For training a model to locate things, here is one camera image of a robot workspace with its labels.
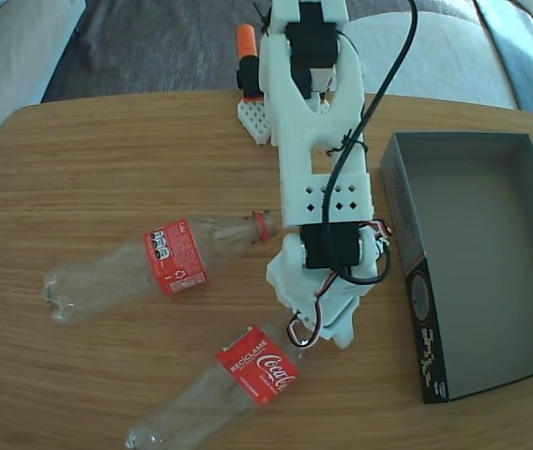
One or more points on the clear plastic bottle red label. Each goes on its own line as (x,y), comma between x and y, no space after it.
(107,272)
(257,370)

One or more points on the grey cardboard box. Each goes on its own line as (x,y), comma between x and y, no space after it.
(482,244)

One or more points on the white cushion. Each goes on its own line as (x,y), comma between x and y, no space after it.
(435,65)

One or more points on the dark grey rug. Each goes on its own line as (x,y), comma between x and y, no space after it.
(154,47)

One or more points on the blue grey cushion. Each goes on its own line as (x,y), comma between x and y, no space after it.
(529,70)

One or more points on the light grey sofa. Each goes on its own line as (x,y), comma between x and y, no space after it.
(4,70)

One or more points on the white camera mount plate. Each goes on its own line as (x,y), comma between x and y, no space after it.
(341,328)

